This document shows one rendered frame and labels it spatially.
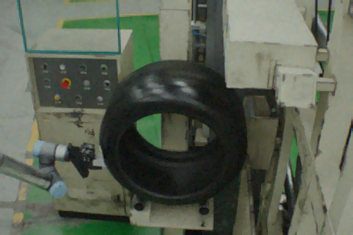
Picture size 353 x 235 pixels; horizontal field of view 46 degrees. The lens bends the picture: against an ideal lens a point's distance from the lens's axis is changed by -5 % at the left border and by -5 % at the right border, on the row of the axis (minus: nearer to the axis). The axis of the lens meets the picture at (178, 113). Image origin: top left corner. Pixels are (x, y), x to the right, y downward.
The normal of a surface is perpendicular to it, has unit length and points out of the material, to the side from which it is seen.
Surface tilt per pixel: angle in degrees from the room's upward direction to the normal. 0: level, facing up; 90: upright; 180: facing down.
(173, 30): 90
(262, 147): 90
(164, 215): 0
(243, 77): 90
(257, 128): 90
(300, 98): 72
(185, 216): 0
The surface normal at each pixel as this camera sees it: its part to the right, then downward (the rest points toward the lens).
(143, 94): -0.32, -0.24
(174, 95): -0.01, -0.27
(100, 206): -0.07, 0.53
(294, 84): -0.07, 0.24
